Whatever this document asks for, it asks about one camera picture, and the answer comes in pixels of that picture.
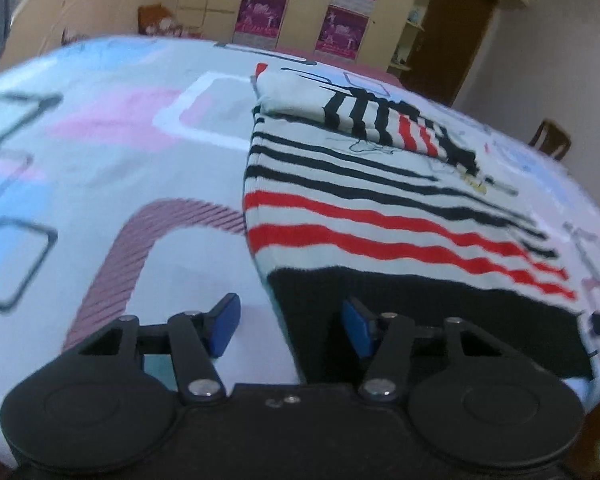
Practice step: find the lower left pink poster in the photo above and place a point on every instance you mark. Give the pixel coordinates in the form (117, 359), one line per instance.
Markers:
(260, 17)

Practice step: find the dark brown wooden door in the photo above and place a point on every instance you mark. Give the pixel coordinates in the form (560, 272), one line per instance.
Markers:
(443, 52)

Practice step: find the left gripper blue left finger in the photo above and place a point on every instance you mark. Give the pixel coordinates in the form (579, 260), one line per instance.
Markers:
(196, 339)

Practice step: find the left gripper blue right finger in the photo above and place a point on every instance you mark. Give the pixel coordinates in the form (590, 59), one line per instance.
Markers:
(384, 342)

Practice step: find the patterned light blue bedspread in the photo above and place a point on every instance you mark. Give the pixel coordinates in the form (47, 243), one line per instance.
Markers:
(122, 169)

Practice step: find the striped knit child sweater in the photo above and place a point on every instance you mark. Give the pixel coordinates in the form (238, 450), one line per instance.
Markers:
(349, 194)

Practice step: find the cream round headboard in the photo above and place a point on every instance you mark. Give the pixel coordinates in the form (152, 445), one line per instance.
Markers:
(42, 25)

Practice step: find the dark wooden chair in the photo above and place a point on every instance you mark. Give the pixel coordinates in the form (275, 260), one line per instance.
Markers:
(551, 140)

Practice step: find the lower right pink poster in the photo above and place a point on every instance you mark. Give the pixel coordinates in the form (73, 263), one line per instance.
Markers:
(341, 33)

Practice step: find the cream wardrobe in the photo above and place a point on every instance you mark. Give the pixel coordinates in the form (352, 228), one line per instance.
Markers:
(302, 22)

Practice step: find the orange plush toy pillow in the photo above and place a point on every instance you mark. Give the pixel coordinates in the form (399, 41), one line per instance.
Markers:
(157, 20)

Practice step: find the corner shelf unit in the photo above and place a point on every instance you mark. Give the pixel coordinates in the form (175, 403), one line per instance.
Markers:
(413, 28)

